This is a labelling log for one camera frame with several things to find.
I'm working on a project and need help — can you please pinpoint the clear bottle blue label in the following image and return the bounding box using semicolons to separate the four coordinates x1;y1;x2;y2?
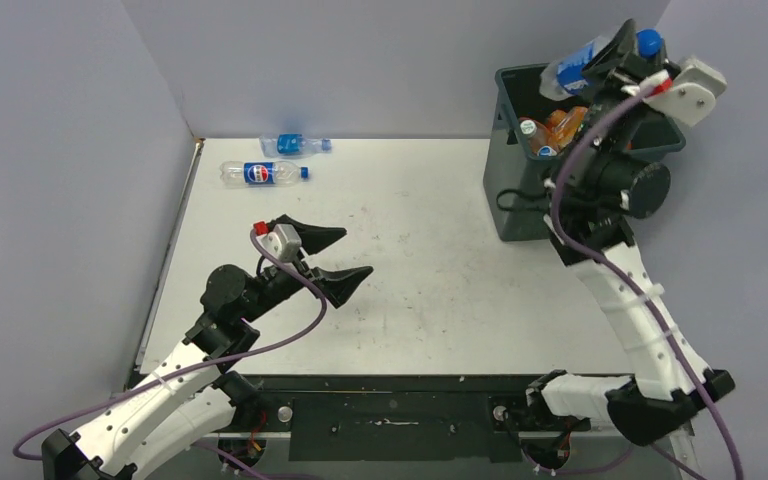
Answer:
259;133;333;158
539;29;663;101

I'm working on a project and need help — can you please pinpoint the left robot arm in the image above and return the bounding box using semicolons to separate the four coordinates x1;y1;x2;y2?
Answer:
41;215;374;479

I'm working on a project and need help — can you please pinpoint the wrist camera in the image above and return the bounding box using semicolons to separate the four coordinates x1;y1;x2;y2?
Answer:
621;56;728;127
253;222;304;264

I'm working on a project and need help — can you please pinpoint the white knob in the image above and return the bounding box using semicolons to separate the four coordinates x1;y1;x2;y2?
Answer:
276;405;293;423

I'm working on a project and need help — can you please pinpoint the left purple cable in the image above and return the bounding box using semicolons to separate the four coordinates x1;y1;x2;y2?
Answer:
12;228;330;480

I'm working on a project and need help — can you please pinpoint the orange label crushed bottle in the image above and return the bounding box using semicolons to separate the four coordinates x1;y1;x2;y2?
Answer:
545;106;588;152

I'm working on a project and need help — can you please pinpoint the aluminium rail frame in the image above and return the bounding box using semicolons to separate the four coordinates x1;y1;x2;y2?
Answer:
89;390;703;480

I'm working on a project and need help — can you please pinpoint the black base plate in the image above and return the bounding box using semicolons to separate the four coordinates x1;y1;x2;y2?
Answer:
219;391;590;465

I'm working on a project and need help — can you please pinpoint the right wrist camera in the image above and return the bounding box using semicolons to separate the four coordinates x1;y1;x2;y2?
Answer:
621;56;728;127

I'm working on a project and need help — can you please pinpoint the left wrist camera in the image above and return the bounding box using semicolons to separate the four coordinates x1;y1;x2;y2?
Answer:
253;222;304;264

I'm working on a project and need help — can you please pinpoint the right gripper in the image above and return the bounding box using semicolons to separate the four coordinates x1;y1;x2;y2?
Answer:
542;23;657;190

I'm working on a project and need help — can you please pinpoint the pepsi bottle blue cap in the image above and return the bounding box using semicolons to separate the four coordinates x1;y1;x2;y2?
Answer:
220;161;310;187

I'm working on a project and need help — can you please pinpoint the large orange label bottle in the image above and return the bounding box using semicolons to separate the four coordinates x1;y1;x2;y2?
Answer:
519;117;556;155

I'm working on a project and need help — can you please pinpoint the dark green trash bin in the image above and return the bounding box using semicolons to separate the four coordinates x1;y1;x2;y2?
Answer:
483;63;686;242

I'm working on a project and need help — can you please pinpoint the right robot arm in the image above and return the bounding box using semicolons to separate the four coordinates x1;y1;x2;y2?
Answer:
525;20;735;446

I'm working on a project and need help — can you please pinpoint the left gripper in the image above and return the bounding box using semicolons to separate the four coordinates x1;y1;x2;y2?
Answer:
239;217;371;323

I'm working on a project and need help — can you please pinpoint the clear unlabelled bottle blue cap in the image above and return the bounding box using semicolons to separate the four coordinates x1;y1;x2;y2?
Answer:
536;145;558;157

